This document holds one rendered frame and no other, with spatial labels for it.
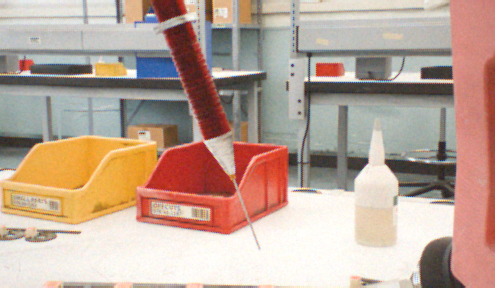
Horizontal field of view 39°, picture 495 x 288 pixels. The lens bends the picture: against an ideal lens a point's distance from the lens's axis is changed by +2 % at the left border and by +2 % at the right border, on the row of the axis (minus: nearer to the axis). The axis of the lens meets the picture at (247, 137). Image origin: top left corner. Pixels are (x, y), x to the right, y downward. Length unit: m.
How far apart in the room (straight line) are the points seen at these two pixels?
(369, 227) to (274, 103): 4.42
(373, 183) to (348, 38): 2.05
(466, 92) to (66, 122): 5.74
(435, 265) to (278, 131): 4.78
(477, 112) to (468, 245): 0.04
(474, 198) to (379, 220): 0.38
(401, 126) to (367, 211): 4.19
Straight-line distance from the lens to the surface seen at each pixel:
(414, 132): 4.72
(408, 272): 0.21
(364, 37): 2.57
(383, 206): 0.55
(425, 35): 2.53
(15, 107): 6.19
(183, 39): 0.24
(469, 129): 0.17
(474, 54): 0.16
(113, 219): 0.64
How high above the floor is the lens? 0.91
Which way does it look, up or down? 8 degrees down
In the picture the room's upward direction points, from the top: 1 degrees counter-clockwise
